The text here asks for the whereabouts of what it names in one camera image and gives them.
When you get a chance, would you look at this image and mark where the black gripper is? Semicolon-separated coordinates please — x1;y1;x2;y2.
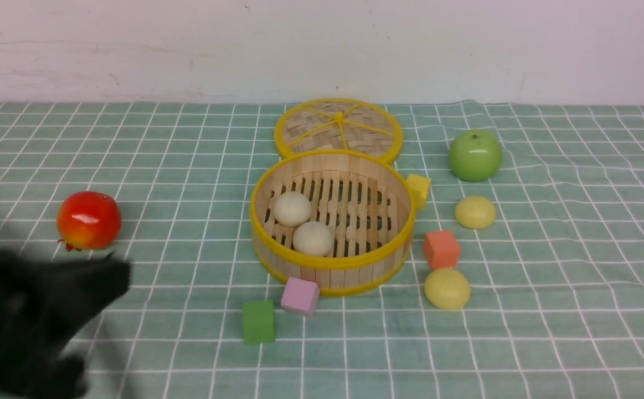
0;249;132;398

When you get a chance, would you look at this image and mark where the white bun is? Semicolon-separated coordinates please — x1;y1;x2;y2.
293;221;335;257
272;192;312;227

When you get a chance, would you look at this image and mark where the yellow bun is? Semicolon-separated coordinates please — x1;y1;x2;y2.
423;268;471;310
454;196;497;229

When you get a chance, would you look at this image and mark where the bamboo steamer tray yellow rim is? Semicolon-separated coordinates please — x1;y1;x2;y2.
249;150;416;297

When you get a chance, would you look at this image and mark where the woven bamboo steamer lid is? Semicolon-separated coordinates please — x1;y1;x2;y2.
274;98;403;165

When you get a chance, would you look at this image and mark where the red pomegranate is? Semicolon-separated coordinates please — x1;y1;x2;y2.
56;191;121;252

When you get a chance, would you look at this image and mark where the green cube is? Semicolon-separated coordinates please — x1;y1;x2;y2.
243;300;276;345

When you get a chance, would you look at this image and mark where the pink cube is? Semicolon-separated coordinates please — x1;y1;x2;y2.
280;277;320;316

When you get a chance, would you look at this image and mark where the green checkered tablecloth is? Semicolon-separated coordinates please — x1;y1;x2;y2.
0;101;644;398

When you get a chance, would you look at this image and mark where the yellow cube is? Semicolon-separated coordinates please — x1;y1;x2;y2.
406;173;431;209

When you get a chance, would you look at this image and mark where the orange cube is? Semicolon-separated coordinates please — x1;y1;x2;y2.
423;230;461;270

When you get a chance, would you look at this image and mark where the green apple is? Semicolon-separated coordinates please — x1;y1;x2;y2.
449;129;502;182

